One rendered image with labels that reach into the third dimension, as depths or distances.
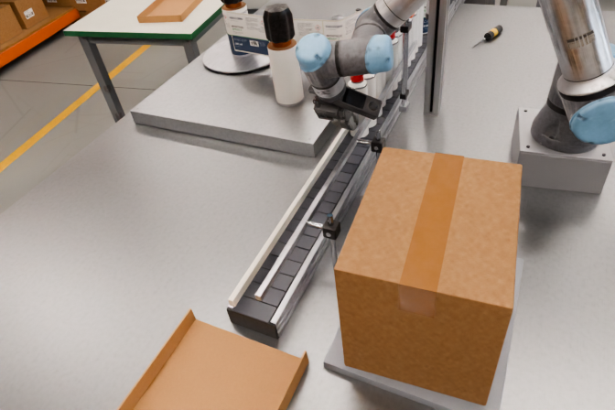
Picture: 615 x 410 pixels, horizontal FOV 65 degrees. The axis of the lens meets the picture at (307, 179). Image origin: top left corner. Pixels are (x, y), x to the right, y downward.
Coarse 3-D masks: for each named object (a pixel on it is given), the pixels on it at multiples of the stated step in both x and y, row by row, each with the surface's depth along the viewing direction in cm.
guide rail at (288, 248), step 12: (396, 72) 142; (384, 96) 134; (360, 132) 121; (348, 156) 115; (336, 168) 111; (324, 192) 105; (312, 204) 102; (312, 216) 101; (300, 228) 97; (288, 252) 93; (276, 264) 91; (264, 288) 87
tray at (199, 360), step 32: (192, 320) 98; (160, 352) 90; (192, 352) 93; (224, 352) 92; (256, 352) 91; (160, 384) 88; (192, 384) 88; (224, 384) 87; (256, 384) 86; (288, 384) 82
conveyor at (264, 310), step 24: (408, 72) 158; (384, 120) 141; (360, 144) 131; (312, 192) 118; (336, 192) 117; (288, 240) 106; (312, 240) 106; (264, 264) 102; (288, 264) 101; (288, 288) 98; (240, 312) 93; (264, 312) 92
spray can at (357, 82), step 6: (354, 78) 121; (360, 78) 121; (348, 84) 124; (354, 84) 122; (360, 84) 122; (366, 84) 123; (360, 90) 122; (366, 90) 124; (360, 114) 127; (360, 120) 128; (354, 132) 131; (366, 132) 132; (360, 138) 132
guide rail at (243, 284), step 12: (336, 144) 126; (324, 156) 122; (312, 180) 116; (300, 192) 113; (300, 204) 112; (288, 216) 107; (276, 228) 105; (276, 240) 104; (264, 252) 100; (252, 264) 97; (252, 276) 96; (240, 288) 93; (228, 300) 92
